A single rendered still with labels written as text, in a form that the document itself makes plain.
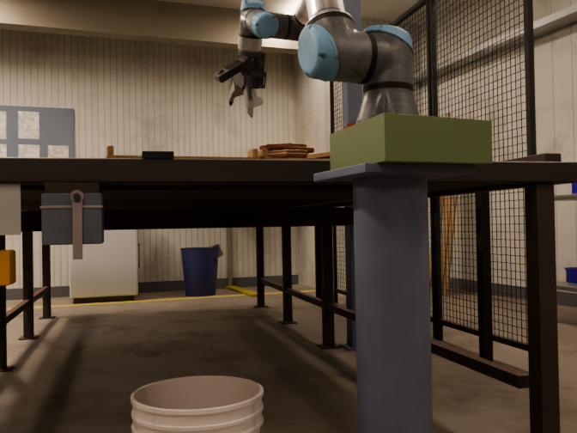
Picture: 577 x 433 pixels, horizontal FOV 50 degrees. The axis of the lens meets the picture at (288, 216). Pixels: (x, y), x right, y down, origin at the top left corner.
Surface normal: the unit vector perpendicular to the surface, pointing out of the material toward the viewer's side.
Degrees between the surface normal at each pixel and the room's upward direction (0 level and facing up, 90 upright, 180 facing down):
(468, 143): 90
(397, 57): 91
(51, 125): 90
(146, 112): 90
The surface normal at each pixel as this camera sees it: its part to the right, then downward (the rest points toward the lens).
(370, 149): -0.93, 0.01
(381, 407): -0.48, 0.00
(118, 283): 0.31, -0.02
